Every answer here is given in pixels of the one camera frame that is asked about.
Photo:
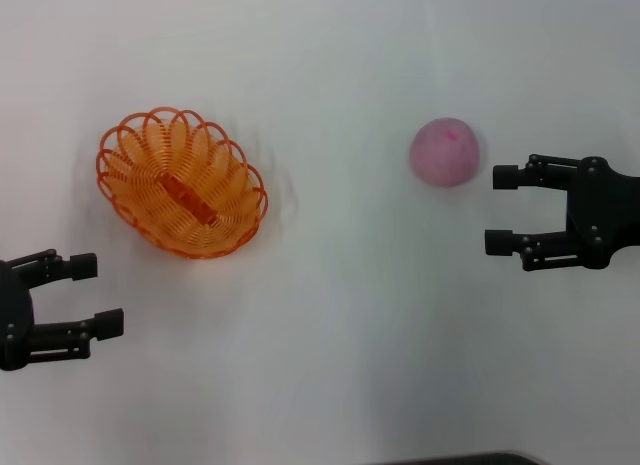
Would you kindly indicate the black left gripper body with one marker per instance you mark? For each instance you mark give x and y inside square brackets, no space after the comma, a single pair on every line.
[15,315]

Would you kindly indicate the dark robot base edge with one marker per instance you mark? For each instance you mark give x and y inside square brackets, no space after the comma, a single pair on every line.
[475,460]

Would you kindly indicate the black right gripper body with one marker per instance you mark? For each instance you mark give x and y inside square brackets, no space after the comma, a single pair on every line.
[600,210]

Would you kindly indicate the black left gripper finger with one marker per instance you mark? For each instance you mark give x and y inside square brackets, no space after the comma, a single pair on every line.
[107,325]
[82,266]

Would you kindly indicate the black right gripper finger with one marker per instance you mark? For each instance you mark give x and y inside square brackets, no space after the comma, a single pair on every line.
[505,177]
[500,242]

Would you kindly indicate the pink peach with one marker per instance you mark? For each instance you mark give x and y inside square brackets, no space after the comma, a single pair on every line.
[442,152]

